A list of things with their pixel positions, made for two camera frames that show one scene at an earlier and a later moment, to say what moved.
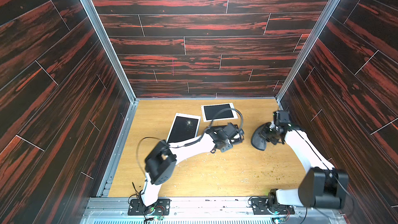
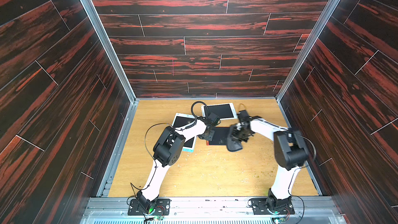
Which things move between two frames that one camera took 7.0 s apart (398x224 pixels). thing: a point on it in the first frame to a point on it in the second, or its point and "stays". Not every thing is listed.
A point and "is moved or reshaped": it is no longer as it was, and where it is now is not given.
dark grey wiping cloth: x=257 y=141 is moved or reshaped
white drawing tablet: x=210 y=111 stays
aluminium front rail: x=201 y=210 stays
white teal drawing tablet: x=184 y=127 stays
